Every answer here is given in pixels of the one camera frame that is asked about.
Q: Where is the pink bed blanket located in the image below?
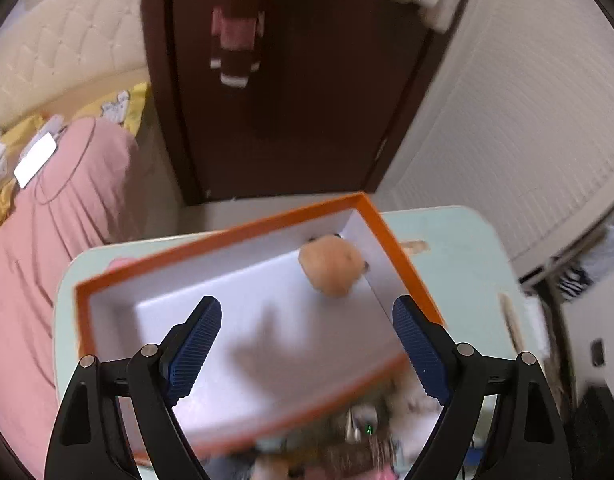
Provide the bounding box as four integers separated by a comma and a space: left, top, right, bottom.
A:
0, 141, 146, 479

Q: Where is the tan round plush toy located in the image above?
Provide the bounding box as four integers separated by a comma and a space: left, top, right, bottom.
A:
298, 234, 369, 298

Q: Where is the maroon pink striped scarf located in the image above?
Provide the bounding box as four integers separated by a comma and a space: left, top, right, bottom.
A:
209, 0, 265, 89

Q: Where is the orange cardboard box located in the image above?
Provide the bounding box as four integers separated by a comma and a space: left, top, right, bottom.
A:
75, 194, 441, 457

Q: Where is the cream tufted headboard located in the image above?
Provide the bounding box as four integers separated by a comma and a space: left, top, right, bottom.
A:
0, 0, 147, 126

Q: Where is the grey charging cable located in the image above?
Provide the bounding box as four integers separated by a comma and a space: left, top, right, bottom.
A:
32, 116, 99, 206

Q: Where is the white louvered closet door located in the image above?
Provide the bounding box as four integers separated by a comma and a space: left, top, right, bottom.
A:
374, 0, 614, 275

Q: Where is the yellow pillow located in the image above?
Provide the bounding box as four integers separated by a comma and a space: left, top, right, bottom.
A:
0, 82, 150, 227

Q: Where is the dark brown wooden door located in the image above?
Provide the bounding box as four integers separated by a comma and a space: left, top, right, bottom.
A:
141, 0, 434, 205

